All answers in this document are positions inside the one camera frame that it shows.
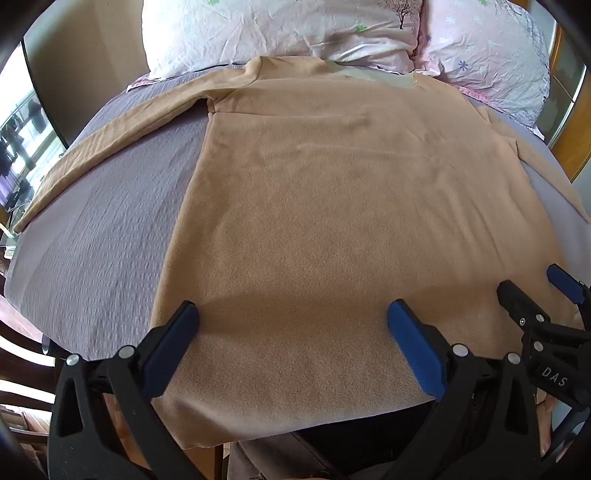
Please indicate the tan long-sleeved shirt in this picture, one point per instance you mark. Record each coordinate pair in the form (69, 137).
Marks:
(346, 207)

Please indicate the dark wooden chair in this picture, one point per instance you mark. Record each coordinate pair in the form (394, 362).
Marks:
(21, 355)

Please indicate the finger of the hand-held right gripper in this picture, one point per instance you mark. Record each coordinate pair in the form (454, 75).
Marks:
(517, 297)
(564, 280)

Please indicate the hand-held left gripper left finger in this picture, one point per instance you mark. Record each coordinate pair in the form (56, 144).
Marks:
(170, 353)

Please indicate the white floral pillow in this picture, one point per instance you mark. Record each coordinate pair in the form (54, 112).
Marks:
(277, 32)

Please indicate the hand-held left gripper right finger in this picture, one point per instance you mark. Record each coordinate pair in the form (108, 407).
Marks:
(415, 350)

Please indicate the person's dark pants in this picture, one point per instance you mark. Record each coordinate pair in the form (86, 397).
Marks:
(369, 438)

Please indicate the wooden framed glass door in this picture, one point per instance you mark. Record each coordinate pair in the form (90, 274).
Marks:
(570, 115)

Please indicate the pink floral pillow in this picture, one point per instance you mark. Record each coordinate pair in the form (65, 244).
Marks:
(489, 50)

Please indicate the window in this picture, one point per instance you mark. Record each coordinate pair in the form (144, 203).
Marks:
(23, 138)

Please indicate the person's right hand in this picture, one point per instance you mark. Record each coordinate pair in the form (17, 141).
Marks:
(546, 427)

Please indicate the purple bed sheet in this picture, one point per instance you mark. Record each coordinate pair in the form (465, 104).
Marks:
(115, 230)

